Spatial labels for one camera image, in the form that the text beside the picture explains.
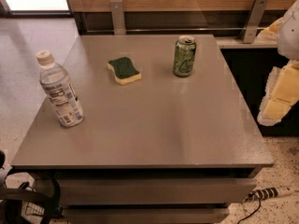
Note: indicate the white power strip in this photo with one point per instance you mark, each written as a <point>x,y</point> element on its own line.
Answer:
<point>269,193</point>

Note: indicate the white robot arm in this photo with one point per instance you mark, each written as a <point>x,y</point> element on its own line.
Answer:
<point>288,34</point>

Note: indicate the green soda can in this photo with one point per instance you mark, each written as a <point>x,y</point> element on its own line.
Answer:
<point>185,50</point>

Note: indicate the grey drawer cabinet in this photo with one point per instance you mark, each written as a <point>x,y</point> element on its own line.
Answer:
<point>160,150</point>

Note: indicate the metal bracket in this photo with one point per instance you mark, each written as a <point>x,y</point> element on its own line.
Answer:
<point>118,19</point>
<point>249,31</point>

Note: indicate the left metal bracket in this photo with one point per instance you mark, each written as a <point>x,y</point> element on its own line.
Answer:
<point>118,19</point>

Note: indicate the clear plastic water bottle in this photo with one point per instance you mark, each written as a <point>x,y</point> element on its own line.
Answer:
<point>59,89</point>

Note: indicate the right metal bracket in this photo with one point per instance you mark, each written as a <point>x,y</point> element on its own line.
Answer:
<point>249,31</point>

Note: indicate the green and yellow sponge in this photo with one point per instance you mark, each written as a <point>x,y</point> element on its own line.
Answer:
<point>124,71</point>

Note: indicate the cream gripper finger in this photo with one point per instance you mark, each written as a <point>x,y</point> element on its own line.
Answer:
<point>281,94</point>
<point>270,33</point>

